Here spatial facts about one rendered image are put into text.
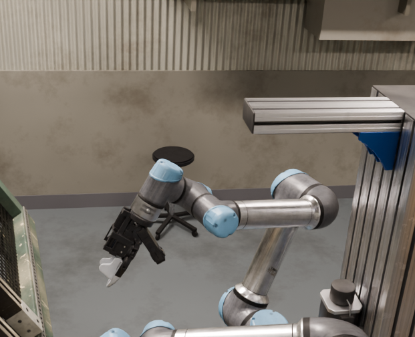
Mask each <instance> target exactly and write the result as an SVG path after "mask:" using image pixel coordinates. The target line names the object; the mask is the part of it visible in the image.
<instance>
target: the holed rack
mask: <svg viewBox="0 0 415 337"><path fill-rule="evenodd" d="M23 213H24V218H25V228H26V233H27V242H28V248H29V257H30V262H31V272H32V277H33V286H34V292H35V301H36V306H37V316H38V318H39V319H40V320H41V323H42V328H43V332H41V333H40V336H41V337H46V336H45V327H44V322H43V314H42V309H41V300H40V295H39V286H38V281H37V273H36V268H35V259H34V254H33V246H32V240H31V232H30V227H29V218H28V214H27V209H26V208H25V207H24V206H23Z"/></svg>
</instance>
